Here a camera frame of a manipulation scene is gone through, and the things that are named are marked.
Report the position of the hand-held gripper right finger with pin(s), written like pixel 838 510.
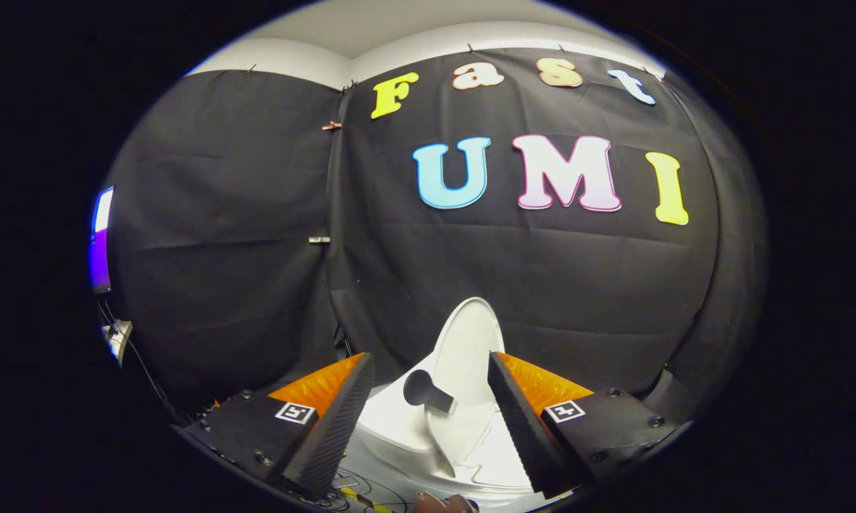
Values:
pixel 520 427

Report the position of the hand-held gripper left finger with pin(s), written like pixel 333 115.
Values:
pixel 338 427

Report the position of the black lid lifter tab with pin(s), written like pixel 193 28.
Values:
pixel 420 388

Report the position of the black backdrop cloth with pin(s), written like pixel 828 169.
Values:
pixel 542 271

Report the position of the white device on stand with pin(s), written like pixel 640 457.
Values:
pixel 117 338

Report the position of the copper cloth clip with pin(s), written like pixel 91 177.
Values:
pixel 331 126

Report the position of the purple lit screen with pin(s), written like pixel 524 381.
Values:
pixel 100 242

